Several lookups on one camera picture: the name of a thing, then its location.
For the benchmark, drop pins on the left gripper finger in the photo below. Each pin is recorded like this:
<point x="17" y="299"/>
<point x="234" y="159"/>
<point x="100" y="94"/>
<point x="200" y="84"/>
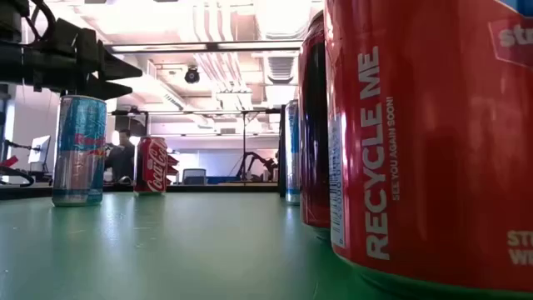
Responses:
<point x="116" y="68"/>
<point x="109" y="90"/>

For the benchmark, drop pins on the blue silver Red Bull can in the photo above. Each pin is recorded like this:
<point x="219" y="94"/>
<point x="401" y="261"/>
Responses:
<point x="79" y="158"/>
<point x="292" y="158"/>

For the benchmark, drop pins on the red Coca-Cola can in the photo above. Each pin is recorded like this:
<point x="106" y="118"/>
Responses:
<point x="314" y="146"/>
<point x="150" y="166"/>

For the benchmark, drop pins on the red Fanta strawberry can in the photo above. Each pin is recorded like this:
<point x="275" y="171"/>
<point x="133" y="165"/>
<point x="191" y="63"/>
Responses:
<point x="437" y="146"/>

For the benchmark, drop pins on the other-rig black robot arm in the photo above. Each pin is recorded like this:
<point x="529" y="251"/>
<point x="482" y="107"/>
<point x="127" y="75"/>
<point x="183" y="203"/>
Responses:
<point x="254" y="160"/>

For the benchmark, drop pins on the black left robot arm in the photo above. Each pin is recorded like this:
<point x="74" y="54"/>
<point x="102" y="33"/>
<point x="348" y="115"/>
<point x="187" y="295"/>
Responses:
<point x="16" y="62"/>

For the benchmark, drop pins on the person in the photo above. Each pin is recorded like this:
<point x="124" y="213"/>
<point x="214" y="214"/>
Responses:
<point x="121" y="160"/>

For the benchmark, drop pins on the white computer monitor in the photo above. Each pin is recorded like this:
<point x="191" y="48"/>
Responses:
<point x="39" y="152"/>

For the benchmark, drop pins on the red storage bins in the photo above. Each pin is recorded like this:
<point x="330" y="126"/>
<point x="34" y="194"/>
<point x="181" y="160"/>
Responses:
<point x="171" y="168"/>

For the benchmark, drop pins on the small red object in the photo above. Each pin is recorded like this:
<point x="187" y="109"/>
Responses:
<point x="8" y="161"/>

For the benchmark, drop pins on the green table mat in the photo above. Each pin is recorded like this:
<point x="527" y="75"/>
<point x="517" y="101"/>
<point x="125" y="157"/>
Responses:
<point x="166" y="250"/>

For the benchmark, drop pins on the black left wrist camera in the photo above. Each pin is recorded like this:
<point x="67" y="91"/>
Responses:
<point x="66" y="35"/>

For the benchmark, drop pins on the black dome camera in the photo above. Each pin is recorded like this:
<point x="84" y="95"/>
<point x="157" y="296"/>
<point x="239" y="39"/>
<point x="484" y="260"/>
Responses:
<point x="192" y="76"/>

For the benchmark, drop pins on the other-rig black frame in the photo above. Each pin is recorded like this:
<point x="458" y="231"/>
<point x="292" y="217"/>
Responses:
<point x="187" y="112"/>

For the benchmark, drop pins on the black aluminium rig frame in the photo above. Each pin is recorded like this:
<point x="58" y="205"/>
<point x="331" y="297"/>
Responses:
<point x="216" y="188"/>

